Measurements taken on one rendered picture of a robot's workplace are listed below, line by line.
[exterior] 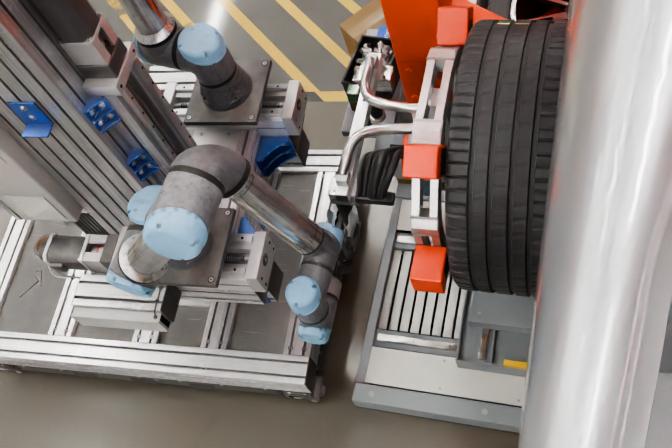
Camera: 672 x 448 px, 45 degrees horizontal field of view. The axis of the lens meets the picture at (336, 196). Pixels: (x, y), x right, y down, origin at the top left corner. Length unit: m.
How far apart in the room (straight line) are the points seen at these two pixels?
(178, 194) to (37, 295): 1.62
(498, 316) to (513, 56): 0.98
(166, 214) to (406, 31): 1.02
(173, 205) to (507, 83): 0.73
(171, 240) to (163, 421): 1.46
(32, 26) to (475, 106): 0.94
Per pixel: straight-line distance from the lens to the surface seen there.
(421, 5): 2.21
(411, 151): 1.71
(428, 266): 1.88
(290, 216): 1.74
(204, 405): 2.89
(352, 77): 2.68
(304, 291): 1.78
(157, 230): 1.54
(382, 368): 2.67
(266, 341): 2.65
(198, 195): 1.55
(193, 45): 2.22
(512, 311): 2.53
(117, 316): 2.27
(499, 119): 1.72
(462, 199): 1.73
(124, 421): 3.00
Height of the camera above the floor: 2.57
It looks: 57 degrees down
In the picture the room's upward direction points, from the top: 25 degrees counter-clockwise
